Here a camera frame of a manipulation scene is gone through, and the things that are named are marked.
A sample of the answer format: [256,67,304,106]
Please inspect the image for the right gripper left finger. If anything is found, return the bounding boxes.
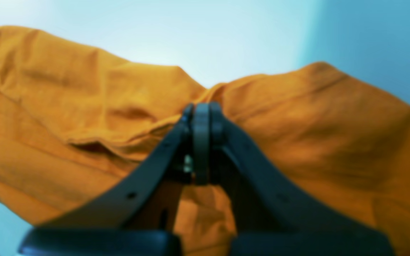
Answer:
[18,103,210,256]

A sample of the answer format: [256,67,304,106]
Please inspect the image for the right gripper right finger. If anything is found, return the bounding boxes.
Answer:
[209,102,394,256]

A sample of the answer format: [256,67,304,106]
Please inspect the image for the orange t-shirt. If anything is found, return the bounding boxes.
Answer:
[0,26,410,256]

